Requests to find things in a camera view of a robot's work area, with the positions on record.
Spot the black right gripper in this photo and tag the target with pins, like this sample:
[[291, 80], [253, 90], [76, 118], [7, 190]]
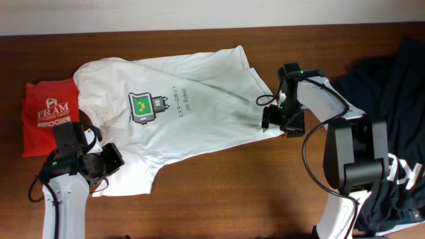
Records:
[[269, 117]]

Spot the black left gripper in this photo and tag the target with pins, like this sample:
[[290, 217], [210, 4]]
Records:
[[111, 157]]

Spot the white t-shirt with robot print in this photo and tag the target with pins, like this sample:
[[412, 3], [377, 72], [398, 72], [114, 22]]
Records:
[[159, 111]]

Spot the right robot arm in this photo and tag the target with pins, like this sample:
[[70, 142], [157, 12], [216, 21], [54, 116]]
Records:
[[356, 149]]

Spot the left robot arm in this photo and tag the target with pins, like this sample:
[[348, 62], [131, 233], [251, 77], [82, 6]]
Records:
[[77, 163]]

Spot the dark navy clothes pile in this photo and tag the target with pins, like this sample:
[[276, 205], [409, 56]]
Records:
[[392, 88]]

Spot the red folded printed t-shirt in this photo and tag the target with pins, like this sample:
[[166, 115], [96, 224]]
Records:
[[45, 106]]

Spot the white back wall panel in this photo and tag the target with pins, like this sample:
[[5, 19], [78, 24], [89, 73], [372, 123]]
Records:
[[39, 17]]

